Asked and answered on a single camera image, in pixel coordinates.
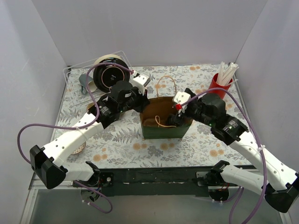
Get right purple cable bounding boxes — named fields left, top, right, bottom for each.
left=177, top=88, right=267, bottom=224

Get black plate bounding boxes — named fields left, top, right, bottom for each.
left=93, top=54, right=130, bottom=93

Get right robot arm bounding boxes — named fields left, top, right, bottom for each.
left=171, top=91, right=299, bottom=213

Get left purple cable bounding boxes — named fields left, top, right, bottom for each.
left=18, top=64, right=136, bottom=213

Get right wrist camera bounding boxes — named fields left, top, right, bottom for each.
left=172, top=91, right=191, bottom=115

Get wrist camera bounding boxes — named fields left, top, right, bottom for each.
left=130, top=70, right=150, bottom=95
left=172, top=91, right=191, bottom=115

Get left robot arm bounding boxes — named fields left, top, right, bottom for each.
left=30, top=77, right=150, bottom=189

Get cardboard cup carrier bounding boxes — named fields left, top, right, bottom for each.
left=142, top=118, right=167, bottom=127
left=86, top=103, right=97, bottom=116

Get red cup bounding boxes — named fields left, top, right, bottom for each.
left=208, top=73, right=233, bottom=99

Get green paper bag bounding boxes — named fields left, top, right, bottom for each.
left=139, top=76, right=193, bottom=140

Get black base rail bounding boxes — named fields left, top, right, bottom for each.
left=100, top=166, right=212, bottom=197

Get white wrapped straws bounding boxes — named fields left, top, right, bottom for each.
left=217, top=62, right=239, bottom=85

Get grey mug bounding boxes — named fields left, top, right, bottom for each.
left=79, top=74, right=97, bottom=95

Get white wire dish rack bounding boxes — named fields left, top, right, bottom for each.
left=63, top=51, right=132, bottom=109

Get purple cable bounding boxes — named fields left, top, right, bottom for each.
left=18, top=64, right=136, bottom=213
left=177, top=88, right=267, bottom=224

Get floral table mat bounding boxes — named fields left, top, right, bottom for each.
left=67, top=64, right=248, bottom=168

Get patterned round coaster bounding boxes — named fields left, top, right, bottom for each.
left=71, top=142, right=86, bottom=155

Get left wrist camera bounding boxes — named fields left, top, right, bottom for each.
left=130, top=70, right=150, bottom=95

